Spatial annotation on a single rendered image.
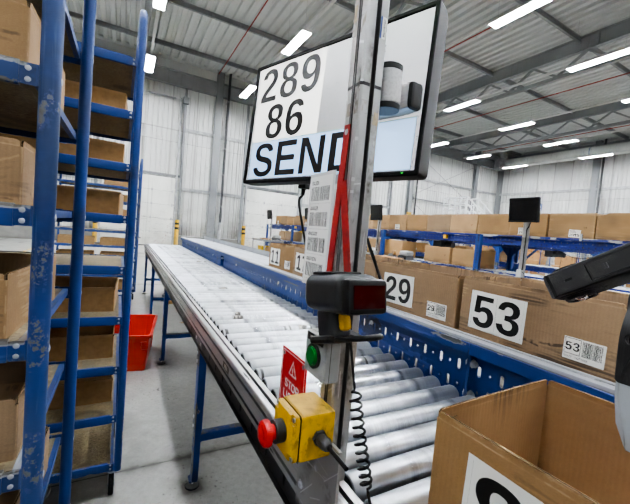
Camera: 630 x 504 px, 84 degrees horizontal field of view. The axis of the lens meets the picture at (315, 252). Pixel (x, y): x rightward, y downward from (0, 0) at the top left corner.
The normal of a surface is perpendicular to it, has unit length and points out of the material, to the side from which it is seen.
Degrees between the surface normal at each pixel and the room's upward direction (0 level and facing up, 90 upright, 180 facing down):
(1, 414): 90
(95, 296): 90
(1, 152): 90
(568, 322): 90
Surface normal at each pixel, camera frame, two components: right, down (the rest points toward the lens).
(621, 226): -0.87, -0.05
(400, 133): -0.65, -0.09
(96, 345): 0.48, 0.09
